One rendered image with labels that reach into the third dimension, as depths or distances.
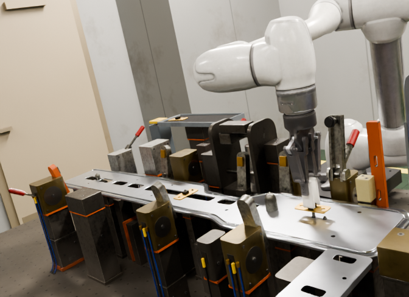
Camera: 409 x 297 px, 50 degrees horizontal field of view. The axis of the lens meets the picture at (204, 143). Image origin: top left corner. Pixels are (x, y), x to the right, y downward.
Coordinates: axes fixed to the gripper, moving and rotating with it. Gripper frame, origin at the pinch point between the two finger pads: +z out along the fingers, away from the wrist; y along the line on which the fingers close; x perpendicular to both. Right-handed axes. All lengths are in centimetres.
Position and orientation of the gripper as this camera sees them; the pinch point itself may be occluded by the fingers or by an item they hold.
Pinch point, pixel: (310, 192)
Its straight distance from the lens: 109.3
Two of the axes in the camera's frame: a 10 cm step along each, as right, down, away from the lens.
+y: -6.8, 3.0, -6.6
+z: 1.9, 9.5, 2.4
